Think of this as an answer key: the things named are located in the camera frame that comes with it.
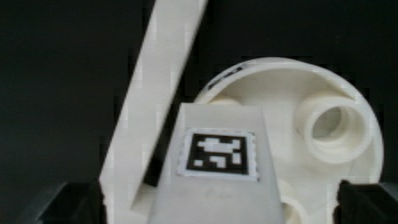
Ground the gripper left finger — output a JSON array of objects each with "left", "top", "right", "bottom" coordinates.
[{"left": 16, "top": 181, "right": 107, "bottom": 224}]

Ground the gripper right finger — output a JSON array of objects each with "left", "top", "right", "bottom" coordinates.
[{"left": 334, "top": 181, "right": 398, "bottom": 224}]

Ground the white stool leg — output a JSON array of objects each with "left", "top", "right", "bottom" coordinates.
[{"left": 148, "top": 104, "right": 285, "bottom": 224}]

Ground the white right barrier wall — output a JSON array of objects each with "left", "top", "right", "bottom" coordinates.
[{"left": 100, "top": 0, "right": 208, "bottom": 224}]

